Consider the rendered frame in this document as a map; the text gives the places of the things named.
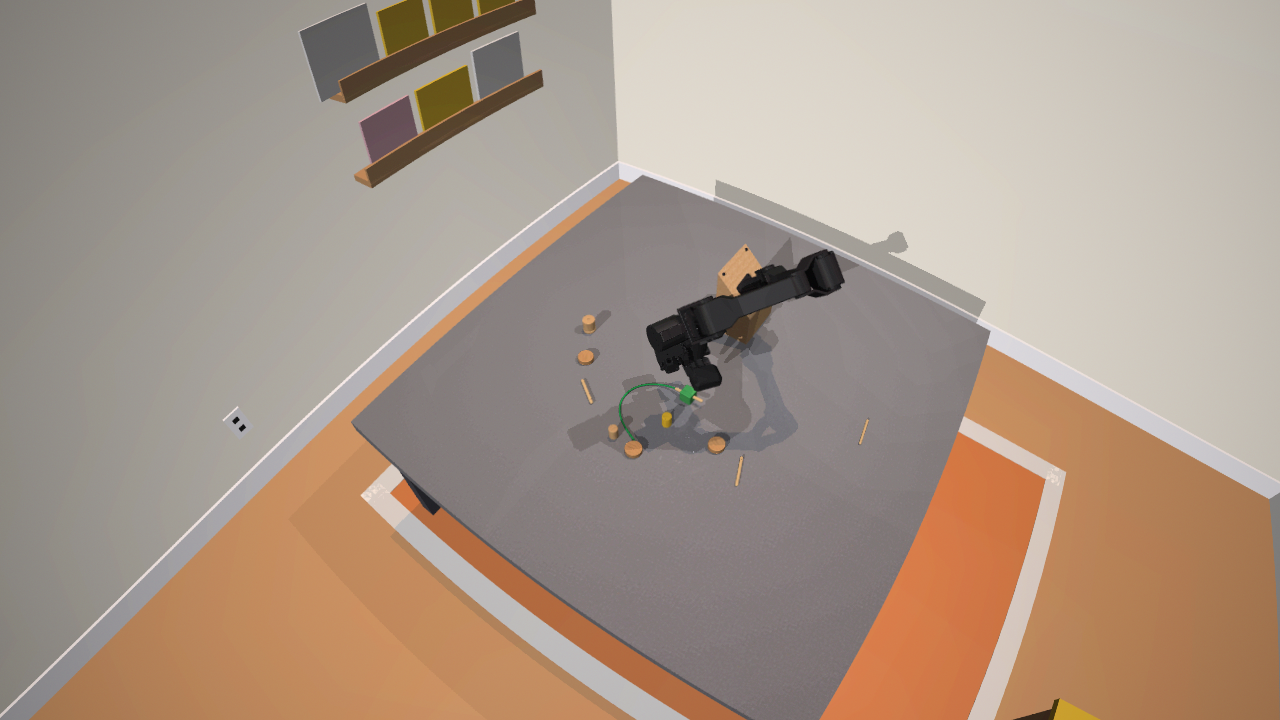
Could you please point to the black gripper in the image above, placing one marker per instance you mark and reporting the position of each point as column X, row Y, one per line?
column 702, row 374

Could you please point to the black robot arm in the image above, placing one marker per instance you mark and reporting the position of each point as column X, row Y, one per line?
column 707, row 319

